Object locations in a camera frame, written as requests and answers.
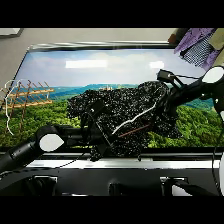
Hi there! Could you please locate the black speckled long-sleeved shirt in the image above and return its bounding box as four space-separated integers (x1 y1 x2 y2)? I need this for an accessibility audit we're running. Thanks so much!
66 80 183 161

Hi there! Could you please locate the yellow wooden hanger rack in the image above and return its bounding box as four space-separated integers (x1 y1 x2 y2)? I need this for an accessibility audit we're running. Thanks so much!
6 79 56 109

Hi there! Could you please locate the checked garment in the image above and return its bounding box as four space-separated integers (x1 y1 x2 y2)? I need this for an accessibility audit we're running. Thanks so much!
181 34 216 67

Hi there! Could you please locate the purple garment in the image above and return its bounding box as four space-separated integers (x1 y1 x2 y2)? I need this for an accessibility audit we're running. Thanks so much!
173 27 224 71

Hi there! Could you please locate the beige garment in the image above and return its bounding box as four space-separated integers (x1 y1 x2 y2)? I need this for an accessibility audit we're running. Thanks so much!
208 27 224 51

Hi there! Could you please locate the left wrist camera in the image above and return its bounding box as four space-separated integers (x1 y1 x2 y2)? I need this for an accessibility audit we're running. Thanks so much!
88 99 108 117

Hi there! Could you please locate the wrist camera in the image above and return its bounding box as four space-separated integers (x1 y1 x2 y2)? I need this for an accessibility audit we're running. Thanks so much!
88 99 108 117
157 69 177 84

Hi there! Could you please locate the black cable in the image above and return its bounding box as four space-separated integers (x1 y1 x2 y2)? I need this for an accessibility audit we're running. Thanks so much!
49 111 93 169
211 146 224 197

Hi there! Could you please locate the silver frame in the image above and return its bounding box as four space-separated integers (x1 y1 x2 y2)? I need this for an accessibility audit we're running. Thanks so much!
0 156 224 197

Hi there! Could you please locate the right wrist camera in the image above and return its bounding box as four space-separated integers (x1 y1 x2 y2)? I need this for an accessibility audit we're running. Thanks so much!
157 69 177 84

